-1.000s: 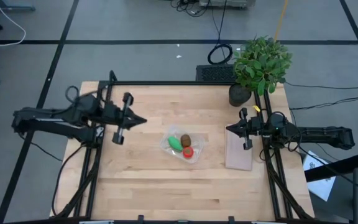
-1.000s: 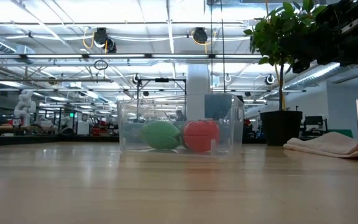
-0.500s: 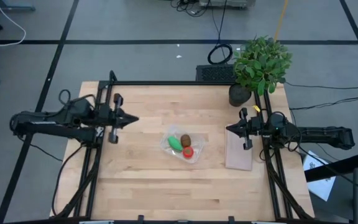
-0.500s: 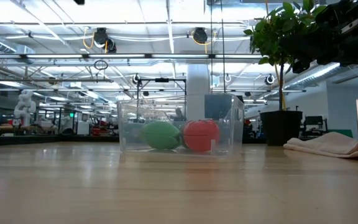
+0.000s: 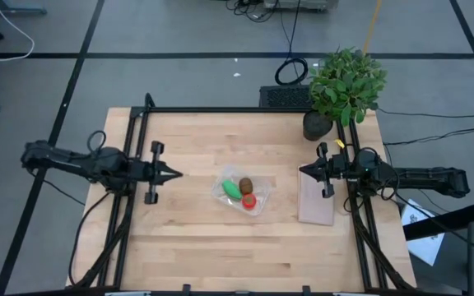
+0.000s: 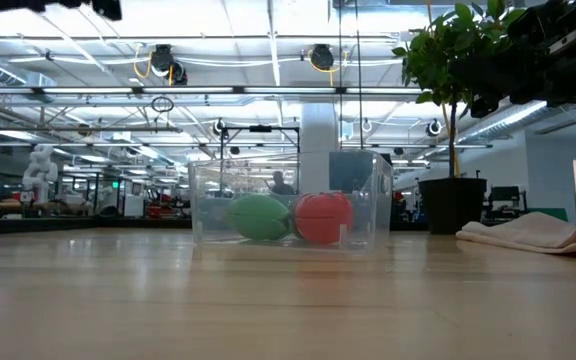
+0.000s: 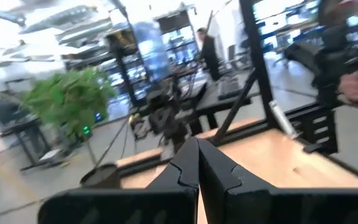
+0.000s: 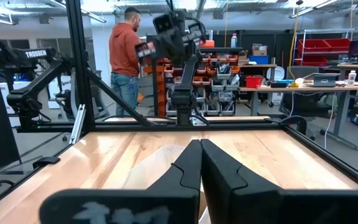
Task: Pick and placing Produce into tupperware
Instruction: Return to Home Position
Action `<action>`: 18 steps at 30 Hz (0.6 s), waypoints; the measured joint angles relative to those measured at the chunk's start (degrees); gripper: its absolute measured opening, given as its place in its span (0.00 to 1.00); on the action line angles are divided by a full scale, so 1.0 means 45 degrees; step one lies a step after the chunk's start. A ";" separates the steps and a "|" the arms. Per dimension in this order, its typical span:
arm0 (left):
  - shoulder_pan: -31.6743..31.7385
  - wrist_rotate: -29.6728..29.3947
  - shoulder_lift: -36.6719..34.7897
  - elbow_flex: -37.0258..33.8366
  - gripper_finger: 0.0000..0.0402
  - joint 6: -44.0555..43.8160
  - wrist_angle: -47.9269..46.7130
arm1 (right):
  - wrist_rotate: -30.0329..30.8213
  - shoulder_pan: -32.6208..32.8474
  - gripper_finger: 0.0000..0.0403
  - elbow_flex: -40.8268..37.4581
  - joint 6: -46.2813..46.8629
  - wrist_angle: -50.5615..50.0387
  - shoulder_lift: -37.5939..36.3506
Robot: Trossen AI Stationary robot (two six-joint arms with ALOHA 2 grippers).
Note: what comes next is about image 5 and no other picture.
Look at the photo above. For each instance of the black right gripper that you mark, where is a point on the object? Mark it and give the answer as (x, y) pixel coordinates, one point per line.
(335, 168)

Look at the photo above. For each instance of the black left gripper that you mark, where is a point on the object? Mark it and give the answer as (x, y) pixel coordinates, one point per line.
(152, 172)

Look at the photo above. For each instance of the clear plastic tupperware container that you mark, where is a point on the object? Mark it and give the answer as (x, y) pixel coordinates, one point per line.
(262, 189)

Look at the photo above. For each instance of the green toy corn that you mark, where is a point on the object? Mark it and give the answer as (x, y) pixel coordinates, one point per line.
(231, 190)

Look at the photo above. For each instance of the brown toy kiwi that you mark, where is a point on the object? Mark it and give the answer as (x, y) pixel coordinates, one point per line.
(245, 186)

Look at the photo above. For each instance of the red toy tomato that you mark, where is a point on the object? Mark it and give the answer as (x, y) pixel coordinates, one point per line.
(249, 201)

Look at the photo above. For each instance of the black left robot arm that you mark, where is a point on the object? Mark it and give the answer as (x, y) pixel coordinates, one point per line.
(105, 166)

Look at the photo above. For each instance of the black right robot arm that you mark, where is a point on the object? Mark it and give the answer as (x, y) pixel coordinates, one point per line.
(426, 178)

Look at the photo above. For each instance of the translucent tupperware lid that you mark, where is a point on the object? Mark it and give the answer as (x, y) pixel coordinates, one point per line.
(315, 205)

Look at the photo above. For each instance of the yellow tag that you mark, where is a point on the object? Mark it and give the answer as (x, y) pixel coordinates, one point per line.
(339, 143)

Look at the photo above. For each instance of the black vented box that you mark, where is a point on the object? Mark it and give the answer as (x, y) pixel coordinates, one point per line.
(285, 96)

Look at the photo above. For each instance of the green potted plant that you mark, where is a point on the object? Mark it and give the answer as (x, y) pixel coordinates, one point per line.
(344, 86)

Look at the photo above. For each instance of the black device at table edge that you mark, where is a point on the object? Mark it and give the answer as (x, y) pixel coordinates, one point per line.
(237, 109)

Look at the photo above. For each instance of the white paper sheet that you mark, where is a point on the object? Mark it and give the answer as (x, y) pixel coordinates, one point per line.
(424, 242)

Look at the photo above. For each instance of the black desk bar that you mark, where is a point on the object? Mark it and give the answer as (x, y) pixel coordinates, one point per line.
(447, 220)

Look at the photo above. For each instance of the grey device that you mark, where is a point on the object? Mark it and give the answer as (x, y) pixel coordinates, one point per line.
(298, 3)

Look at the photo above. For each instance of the grey furniture leg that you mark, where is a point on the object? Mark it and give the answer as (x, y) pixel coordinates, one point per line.
(15, 11)

